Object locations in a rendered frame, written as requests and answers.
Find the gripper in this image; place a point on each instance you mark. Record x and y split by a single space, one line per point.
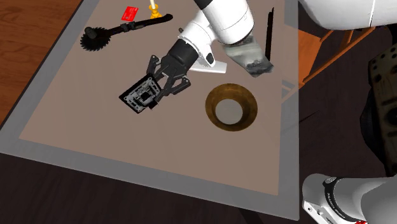
181 59

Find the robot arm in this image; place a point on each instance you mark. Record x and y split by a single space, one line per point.
229 21

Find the black square circuit board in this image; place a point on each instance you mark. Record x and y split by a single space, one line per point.
136 96

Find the brown bowl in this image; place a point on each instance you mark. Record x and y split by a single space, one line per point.
211 108

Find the yellow candlestick with white candle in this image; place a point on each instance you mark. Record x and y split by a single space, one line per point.
154 11

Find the red card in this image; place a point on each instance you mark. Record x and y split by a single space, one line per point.
129 13

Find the grey-edged table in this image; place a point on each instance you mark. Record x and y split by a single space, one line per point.
155 149

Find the black toothed wheel cutter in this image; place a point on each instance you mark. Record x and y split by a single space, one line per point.
93 40

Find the grey translucent cup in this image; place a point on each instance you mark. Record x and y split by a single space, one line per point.
248 57

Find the black pen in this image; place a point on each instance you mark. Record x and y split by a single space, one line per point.
269 34

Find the orange wooden chair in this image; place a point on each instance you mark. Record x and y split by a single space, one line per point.
307 52

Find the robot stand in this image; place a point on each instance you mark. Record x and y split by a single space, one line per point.
384 93

